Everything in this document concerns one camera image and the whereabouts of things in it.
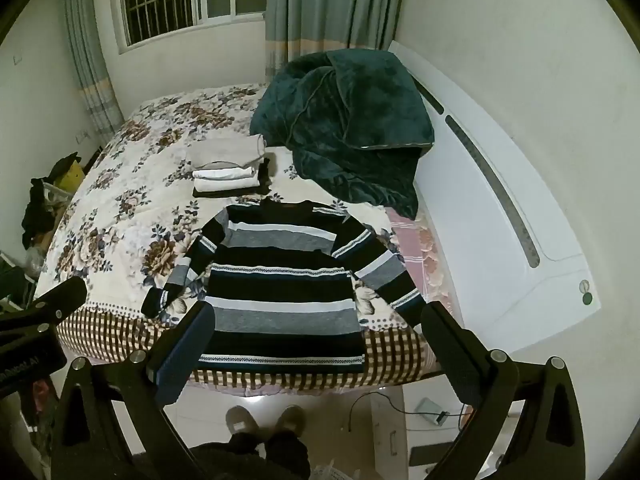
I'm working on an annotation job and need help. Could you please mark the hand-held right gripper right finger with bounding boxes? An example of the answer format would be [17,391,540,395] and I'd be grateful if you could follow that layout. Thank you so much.
[420,301,589,480]

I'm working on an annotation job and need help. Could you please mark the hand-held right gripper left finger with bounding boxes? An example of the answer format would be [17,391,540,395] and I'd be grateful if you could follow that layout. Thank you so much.
[51,301,217,480]

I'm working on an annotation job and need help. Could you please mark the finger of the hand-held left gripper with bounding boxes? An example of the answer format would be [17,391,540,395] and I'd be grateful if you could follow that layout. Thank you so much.
[0,276,89,343]

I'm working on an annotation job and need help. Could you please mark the black grey white striped sweater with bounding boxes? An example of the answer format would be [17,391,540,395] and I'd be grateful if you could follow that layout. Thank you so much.
[141,199,429,375]

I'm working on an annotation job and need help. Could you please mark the pile of dark clothes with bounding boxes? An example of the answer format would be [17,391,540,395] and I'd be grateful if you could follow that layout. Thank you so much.
[21,153,89,252]

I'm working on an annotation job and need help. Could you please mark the stack of folded clothes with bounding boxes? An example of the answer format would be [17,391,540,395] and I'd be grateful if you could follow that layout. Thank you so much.
[192,157,272,200]

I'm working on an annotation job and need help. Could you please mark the dark green container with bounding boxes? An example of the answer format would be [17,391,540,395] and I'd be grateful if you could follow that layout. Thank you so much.
[0,252,37,312]

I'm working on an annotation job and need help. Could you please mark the grey power adapter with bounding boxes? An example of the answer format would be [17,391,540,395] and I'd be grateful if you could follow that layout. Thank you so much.
[417,397,451,426]

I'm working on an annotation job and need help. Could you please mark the white bed headboard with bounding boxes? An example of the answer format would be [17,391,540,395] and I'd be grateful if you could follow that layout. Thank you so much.
[387,40,604,357]

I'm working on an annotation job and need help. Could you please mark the grey slipper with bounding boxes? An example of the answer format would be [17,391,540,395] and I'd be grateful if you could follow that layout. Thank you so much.
[225,405,261,442]
[274,404,307,444]

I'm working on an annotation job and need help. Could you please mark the pink floral sheet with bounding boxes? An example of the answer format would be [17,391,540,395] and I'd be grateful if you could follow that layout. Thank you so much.
[387,205,464,332]

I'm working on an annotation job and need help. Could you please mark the black flat device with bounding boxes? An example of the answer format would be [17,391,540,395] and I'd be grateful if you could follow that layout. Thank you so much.
[408,442,464,467]

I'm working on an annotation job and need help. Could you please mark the floral bed blanket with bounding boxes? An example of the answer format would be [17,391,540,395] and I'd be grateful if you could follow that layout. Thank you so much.
[32,82,453,397]

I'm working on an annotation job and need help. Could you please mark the yellow bag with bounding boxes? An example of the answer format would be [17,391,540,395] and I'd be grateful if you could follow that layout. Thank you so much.
[54,160,86,197]

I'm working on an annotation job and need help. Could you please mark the person's dark trousers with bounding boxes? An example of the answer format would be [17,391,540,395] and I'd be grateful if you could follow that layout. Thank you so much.
[189,432,314,480]

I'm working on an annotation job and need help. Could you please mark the folded beige garment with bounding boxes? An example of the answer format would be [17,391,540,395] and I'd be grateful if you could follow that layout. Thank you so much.
[191,134,266,172]

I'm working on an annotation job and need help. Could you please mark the grey-green curtain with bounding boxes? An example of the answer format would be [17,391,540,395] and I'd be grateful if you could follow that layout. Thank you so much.
[264,0,409,79]
[62,0,125,137]

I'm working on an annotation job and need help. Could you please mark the dark green plush blanket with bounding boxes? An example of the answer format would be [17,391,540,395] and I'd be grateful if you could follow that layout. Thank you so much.
[248,50,435,221]

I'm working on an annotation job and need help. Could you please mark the black floor cable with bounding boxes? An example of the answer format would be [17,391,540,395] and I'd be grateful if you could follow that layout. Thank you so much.
[347,390,452,434]

